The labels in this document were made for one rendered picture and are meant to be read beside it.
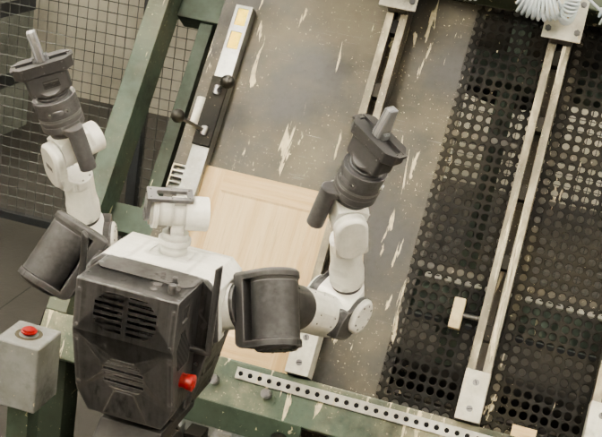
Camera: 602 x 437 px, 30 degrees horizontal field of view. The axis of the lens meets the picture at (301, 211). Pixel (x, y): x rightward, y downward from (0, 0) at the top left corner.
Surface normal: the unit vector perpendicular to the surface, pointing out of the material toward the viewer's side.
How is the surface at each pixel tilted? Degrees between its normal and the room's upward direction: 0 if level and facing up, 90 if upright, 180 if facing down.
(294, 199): 58
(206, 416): 90
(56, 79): 97
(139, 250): 0
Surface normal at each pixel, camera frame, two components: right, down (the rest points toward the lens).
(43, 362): 0.95, 0.22
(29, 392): -0.28, 0.29
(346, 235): 0.25, 0.70
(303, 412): -0.16, -0.26
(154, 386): -0.30, 0.51
